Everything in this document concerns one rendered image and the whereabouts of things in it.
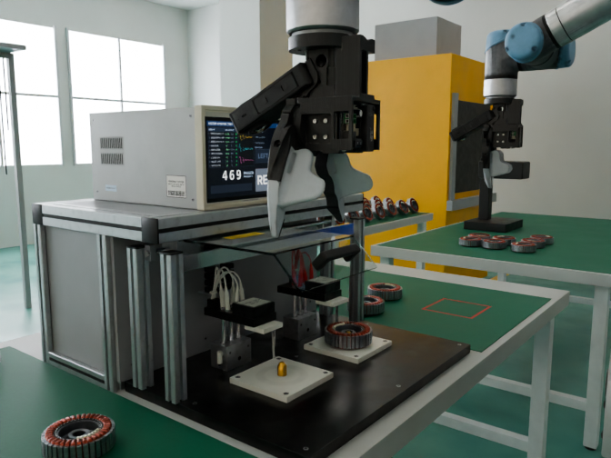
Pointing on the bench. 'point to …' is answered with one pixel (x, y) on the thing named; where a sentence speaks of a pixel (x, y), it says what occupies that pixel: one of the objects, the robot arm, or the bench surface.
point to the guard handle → (335, 255)
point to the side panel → (76, 303)
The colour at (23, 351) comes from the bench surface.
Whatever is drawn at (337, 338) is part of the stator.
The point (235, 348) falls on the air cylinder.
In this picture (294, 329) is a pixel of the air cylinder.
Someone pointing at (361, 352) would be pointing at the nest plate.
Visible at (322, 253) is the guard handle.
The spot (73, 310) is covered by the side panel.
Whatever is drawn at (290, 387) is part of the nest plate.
